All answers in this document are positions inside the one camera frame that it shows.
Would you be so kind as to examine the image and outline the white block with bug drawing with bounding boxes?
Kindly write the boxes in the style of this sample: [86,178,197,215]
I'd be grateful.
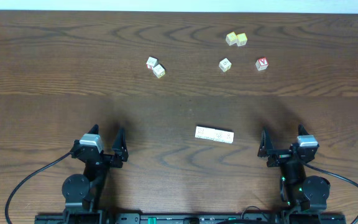
[223,131,234,144]

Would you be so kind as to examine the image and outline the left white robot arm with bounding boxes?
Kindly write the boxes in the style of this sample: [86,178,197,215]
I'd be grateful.
[62,124,129,224]

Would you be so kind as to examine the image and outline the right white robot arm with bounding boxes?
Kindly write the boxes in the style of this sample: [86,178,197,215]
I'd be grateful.
[257,125,331,223]

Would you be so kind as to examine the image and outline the red letter block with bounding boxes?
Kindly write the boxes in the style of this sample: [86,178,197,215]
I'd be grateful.
[255,57,269,71]

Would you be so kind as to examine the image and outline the white block with yellow side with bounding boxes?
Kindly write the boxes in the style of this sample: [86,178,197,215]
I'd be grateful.
[153,64,166,78]

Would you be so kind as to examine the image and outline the cream block near top centre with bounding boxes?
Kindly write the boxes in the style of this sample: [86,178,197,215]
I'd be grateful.
[219,58,232,72]

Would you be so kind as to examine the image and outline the white block with red side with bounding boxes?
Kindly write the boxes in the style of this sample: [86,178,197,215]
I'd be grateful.
[146,57,158,70]

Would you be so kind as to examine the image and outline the yellow block right of pair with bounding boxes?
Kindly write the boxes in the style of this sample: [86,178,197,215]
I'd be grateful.
[236,33,248,47]

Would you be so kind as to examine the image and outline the yellow block of pair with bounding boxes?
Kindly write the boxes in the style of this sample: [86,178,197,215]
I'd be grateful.
[226,32,237,45]
[236,33,248,47]

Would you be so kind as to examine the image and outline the yellow block left of pair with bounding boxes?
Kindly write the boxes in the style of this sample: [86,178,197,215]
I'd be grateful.
[226,32,237,45]

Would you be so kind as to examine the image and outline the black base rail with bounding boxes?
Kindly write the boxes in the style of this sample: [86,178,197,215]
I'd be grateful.
[34,210,346,224]

